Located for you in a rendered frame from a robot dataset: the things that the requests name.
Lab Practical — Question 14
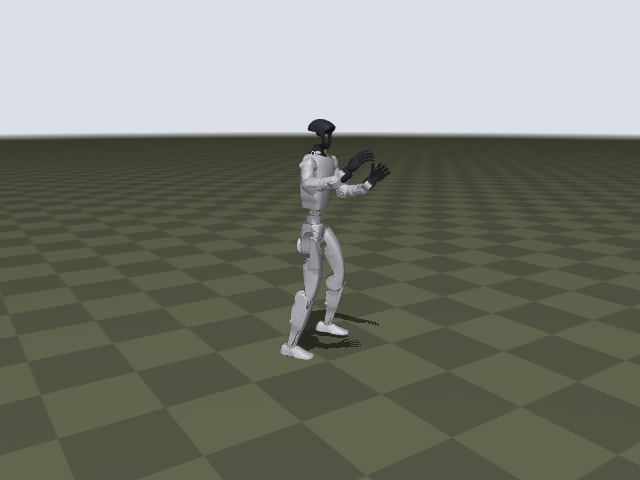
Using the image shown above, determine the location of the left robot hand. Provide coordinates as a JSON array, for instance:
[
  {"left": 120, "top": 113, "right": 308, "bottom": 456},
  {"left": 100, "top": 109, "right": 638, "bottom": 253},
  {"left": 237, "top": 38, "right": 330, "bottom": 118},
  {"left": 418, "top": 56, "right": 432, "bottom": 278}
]
[{"left": 362, "top": 162, "right": 391, "bottom": 190}]

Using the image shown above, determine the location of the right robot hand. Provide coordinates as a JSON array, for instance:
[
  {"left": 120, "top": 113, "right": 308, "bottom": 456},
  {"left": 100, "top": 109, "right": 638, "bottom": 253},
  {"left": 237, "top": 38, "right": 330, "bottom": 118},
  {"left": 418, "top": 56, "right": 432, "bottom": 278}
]
[{"left": 341, "top": 150, "right": 374, "bottom": 183}]

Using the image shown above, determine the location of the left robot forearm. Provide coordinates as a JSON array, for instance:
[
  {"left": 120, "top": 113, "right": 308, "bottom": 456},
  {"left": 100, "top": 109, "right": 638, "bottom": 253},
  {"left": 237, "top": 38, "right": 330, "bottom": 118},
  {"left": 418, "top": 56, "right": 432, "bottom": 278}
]
[{"left": 347, "top": 181, "right": 373, "bottom": 197}]

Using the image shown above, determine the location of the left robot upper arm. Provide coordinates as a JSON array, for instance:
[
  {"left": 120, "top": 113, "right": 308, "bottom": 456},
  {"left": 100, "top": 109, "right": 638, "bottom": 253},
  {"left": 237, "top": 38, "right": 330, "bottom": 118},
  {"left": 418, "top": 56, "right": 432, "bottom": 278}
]
[{"left": 330, "top": 155, "right": 349, "bottom": 198}]

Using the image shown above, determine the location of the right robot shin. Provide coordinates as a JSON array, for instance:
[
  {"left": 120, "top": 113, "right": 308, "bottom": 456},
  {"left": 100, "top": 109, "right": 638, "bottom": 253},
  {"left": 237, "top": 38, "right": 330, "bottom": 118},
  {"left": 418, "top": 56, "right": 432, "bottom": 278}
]
[{"left": 287, "top": 293, "right": 315, "bottom": 349}]

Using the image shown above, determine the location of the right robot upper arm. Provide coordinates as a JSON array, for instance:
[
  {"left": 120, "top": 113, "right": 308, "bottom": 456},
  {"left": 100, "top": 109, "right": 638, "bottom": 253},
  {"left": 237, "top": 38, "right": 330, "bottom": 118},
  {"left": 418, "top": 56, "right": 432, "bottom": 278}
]
[{"left": 299, "top": 157, "right": 318, "bottom": 195}]

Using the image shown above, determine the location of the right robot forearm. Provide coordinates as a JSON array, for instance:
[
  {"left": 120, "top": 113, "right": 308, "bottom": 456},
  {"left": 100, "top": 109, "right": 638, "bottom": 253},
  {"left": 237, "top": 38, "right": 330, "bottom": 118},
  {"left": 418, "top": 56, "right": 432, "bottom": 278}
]
[{"left": 303, "top": 170, "right": 350, "bottom": 192}]

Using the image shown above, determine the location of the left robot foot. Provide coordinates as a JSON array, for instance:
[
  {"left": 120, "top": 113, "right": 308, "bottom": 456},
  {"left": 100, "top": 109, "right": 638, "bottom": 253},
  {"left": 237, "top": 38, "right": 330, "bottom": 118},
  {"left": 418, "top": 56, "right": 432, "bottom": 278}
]
[{"left": 315, "top": 321, "right": 349, "bottom": 335}]

